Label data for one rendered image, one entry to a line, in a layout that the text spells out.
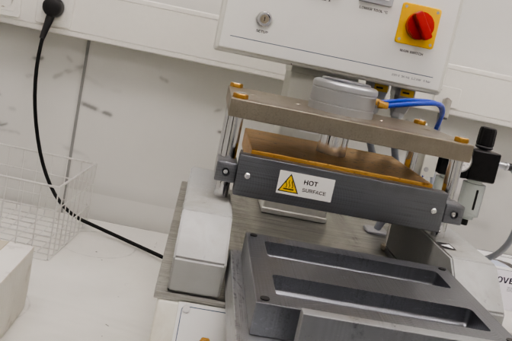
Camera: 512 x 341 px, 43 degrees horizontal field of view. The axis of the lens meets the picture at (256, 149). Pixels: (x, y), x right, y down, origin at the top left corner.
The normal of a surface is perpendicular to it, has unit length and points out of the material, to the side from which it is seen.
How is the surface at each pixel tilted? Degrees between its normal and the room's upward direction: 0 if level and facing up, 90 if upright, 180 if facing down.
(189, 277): 90
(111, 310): 0
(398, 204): 90
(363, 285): 0
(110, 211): 90
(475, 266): 40
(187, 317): 65
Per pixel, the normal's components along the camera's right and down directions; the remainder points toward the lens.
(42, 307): 0.20, -0.97
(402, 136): 0.06, 0.17
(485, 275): 0.19, -0.62
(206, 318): 0.14, -0.25
